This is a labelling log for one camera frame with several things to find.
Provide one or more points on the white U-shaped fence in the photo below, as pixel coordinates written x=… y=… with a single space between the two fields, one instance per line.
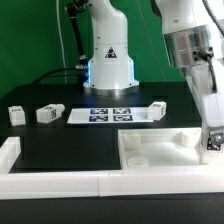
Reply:
x=155 y=180

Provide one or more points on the white square tabletop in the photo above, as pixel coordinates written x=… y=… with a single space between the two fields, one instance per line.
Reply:
x=166 y=147

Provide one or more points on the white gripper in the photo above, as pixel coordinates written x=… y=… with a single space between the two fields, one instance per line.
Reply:
x=209 y=99

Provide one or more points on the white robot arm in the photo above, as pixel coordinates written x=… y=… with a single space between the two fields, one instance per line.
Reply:
x=193 y=32

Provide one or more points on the white AprilTag sheet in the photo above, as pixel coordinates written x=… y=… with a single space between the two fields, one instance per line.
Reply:
x=108 y=115

